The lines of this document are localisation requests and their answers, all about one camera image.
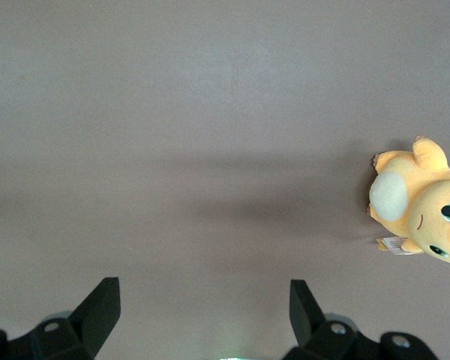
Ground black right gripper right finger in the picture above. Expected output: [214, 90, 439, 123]
[280, 279, 440, 360]

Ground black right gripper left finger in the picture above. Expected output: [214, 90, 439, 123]
[0, 277, 121, 360]

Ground orange plush toy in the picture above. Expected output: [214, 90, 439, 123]
[366, 135, 450, 267]

